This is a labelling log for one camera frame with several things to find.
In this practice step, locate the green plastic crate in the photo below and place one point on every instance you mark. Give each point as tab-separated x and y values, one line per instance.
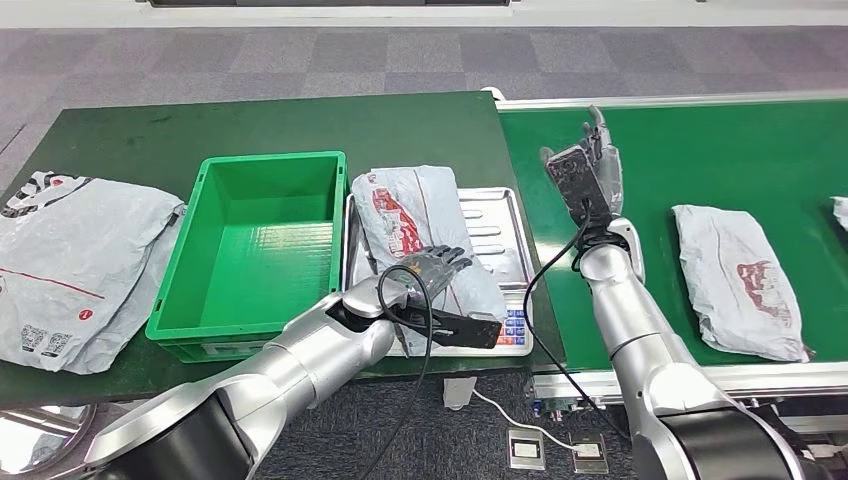
265	258

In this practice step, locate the left wrist camera black plate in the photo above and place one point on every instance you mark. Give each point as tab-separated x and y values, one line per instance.
464	331

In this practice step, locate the small white curved fitting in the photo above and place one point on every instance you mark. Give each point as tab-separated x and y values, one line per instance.
493	93

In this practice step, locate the large grey mailer QR codes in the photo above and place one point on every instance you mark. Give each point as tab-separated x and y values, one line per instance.
73	265

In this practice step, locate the conveyor control electronics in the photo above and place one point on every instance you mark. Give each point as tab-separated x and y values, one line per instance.
560	409

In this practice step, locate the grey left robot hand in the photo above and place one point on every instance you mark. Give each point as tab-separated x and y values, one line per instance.
430	275

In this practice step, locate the silver floor socket with plug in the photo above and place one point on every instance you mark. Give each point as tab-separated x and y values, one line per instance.
591	454

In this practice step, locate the white scale with steel tray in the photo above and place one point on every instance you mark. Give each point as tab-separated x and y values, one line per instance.
497	232

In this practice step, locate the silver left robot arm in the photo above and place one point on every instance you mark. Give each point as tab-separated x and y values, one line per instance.
298	364

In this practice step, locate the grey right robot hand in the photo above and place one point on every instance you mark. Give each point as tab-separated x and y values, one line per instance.
613	172

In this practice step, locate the grey parcel bag red print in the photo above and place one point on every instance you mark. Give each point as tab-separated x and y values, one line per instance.
729	278
411	205
841	212

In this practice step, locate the green conveyor belt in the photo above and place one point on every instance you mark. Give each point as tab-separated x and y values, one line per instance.
729	152

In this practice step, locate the round chrome base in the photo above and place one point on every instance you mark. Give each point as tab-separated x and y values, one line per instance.
33	437

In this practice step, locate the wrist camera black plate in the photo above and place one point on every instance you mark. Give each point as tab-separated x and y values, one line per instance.
576	182
464	331

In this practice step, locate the white power adapter block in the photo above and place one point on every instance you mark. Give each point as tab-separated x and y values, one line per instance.
459	394

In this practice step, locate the right wrist camera black plate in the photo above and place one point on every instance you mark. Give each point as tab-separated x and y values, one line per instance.
576	182

